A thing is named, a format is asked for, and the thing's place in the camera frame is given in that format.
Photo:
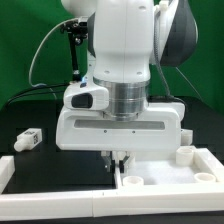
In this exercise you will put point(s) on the white square tabletop part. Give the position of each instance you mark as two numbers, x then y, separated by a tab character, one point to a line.
187	165

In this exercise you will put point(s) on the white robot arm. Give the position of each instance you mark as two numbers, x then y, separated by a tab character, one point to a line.
107	110

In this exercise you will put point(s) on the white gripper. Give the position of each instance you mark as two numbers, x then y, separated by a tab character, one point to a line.
158	128

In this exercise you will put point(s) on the white fence wall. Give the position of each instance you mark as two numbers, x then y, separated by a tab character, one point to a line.
112	202

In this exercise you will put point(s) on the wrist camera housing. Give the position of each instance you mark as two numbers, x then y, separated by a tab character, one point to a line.
86	97

